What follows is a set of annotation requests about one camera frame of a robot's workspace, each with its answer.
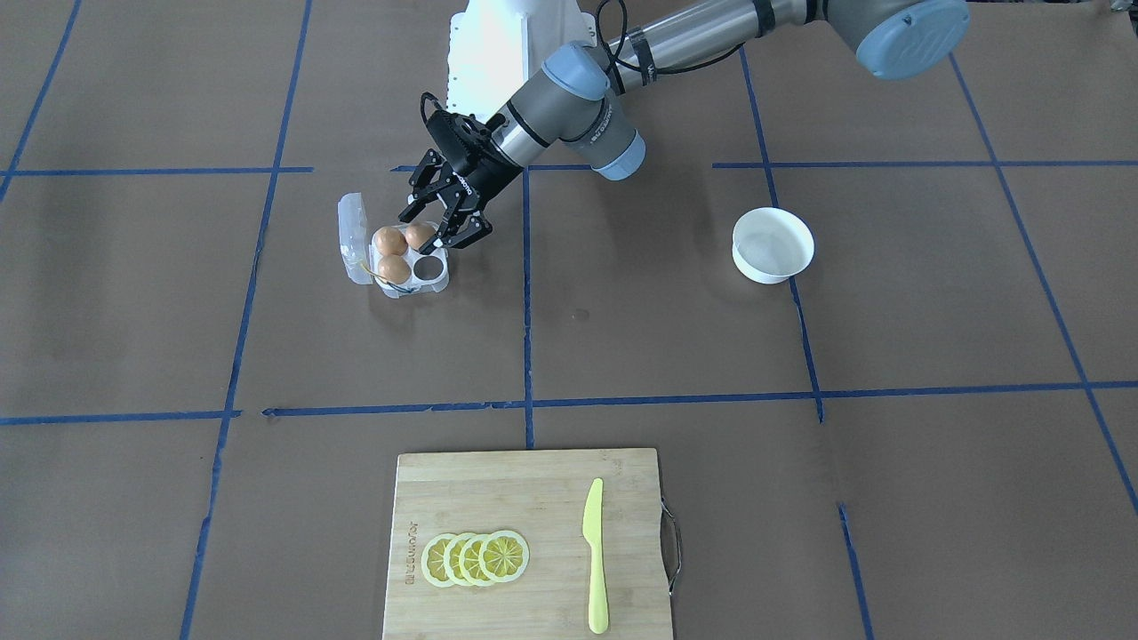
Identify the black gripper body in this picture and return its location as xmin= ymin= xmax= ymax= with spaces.
xmin=444 ymin=114 xmax=523 ymax=205

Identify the brown egg carried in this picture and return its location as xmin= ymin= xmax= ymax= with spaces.
xmin=403 ymin=223 xmax=437 ymax=255

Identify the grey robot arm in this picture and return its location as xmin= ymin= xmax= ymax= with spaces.
xmin=399 ymin=1 xmax=971 ymax=255

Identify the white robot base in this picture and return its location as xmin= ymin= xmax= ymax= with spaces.
xmin=445 ymin=1 xmax=597 ymax=122

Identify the clear plastic egg box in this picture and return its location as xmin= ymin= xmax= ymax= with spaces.
xmin=337 ymin=192 xmax=451 ymax=300

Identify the brown egg near cell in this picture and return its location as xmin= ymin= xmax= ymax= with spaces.
xmin=373 ymin=225 xmax=409 ymax=259

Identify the brown egg cell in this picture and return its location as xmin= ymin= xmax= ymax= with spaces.
xmin=373 ymin=225 xmax=409 ymax=259
xmin=376 ymin=255 xmax=413 ymax=287

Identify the brown egg far cell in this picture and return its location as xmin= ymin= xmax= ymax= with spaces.
xmin=376 ymin=255 xmax=413 ymax=287

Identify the blue tape strip lengthwise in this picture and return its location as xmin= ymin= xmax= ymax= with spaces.
xmin=521 ymin=169 xmax=536 ymax=450

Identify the bamboo cutting board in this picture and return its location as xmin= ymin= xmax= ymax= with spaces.
xmin=381 ymin=448 xmax=674 ymax=639

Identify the white round bowl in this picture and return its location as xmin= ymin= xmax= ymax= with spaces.
xmin=731 ymin=207 xmax=816 ymax=286

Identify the yellow plastic knife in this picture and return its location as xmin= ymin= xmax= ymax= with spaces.
xmin=582 ymin=477 xmax=610 ymax=635

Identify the lemon slice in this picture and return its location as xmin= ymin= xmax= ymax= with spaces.
xmin=420 ymin=533 xmax=456 ymax=588
xmin=443 ymin=533 xmax=475 ymax=586
xmin=478 ymin=530 xmax=530 ymax=584
xmin=457 ymin=533 xmax=498 ymax=588

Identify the brown paper table cover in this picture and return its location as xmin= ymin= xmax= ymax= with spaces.
xmin=3 ymin=1 xmax=1135 ymax=639

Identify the blue tape strip crosswise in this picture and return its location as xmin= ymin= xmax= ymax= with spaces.
xmin=1 ymin=380 xmax=1137 ymax=427

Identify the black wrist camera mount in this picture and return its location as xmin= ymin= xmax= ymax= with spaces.
xmin=420 ymin=91 xmax=485 ymax=157

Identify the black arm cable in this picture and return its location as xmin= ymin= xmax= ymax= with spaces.
xmin=594 ymin=0 xmax=757 ymax=76

